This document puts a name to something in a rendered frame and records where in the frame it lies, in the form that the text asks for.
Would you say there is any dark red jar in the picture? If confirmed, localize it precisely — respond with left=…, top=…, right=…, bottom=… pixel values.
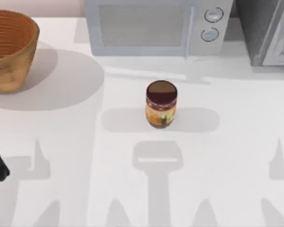
left=145, top=80, right=178, bottom=130

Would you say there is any pale microwave oven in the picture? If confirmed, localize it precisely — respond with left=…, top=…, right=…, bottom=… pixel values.
left=83, top=0, right=234, bottom=57

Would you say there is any microwave knob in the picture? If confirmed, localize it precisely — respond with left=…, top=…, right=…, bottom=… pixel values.
left=200, top=27, right=220, bottom=43
left=204, top=7, right=224, bottom=24

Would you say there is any wooden basket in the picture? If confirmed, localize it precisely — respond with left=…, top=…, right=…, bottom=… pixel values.
left=0, top=9, right=40, bottom=94

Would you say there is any microwave door handle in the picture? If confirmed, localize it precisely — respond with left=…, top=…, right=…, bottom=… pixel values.
left=184, top=6, right=195, bottom=59

